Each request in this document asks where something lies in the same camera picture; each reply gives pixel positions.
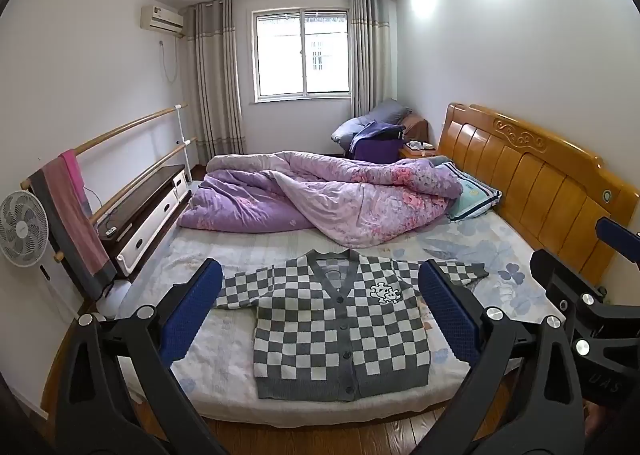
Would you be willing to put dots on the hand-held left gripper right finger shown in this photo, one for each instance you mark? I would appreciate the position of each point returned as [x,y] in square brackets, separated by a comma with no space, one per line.
[447,310]

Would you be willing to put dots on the grey blue folded bedding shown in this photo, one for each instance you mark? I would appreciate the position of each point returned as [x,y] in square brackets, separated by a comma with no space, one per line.
[380,112]

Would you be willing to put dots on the grey beige curtain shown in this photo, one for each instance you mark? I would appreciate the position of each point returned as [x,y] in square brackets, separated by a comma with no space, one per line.
[215,85]
[370,55]

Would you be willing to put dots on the blue striped pillow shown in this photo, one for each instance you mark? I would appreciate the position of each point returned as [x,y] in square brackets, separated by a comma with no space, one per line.
[475,195]

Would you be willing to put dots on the dark white tv cabinet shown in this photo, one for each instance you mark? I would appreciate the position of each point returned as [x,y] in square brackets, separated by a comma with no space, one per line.
[150,215]

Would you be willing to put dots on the wooden nightstand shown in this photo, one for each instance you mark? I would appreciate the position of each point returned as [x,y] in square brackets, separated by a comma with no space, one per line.
[412,154]

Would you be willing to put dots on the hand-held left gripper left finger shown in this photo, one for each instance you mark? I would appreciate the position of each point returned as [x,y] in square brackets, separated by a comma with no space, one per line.
[192,305]

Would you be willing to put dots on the purple pink floral quilt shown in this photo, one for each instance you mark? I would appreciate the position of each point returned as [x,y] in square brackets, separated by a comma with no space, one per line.
[325,195]

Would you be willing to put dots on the purple suitcase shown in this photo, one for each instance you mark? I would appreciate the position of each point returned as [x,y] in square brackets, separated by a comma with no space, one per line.
[375,147]

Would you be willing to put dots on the grey white checkered cardigan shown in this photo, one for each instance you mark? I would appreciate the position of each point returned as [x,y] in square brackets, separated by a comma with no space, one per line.
[340,320]

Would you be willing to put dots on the white barre post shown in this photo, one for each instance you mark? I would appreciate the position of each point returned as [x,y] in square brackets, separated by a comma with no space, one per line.
[179,135]

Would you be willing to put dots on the white electric fan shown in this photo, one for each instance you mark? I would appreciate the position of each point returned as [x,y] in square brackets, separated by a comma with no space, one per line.
[22,230]

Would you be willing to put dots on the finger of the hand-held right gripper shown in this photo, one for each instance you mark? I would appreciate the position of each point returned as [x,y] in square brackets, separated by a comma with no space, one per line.
[555,272]
[617,233]

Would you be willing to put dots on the wooden barre rail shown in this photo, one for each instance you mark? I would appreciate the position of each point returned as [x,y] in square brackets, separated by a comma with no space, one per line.
[150,174]
[125,127]

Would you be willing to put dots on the pink grey towel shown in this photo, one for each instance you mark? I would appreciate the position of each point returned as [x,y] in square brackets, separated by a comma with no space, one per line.
[70,215]

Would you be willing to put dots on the window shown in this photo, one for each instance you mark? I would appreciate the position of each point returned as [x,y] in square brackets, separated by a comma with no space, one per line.
[300,55]

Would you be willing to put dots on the brown chair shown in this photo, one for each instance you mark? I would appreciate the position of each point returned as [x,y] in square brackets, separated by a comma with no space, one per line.
[416,125]

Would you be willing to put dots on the floral white bed sheet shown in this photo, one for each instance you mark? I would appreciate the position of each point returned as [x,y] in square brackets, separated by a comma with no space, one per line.
[250,250]

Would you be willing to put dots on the white air conditioner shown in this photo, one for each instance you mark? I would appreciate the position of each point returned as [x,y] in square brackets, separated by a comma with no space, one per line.
[160,17]

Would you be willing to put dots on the wooden bed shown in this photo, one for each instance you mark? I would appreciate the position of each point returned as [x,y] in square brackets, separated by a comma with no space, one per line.
[540,175]

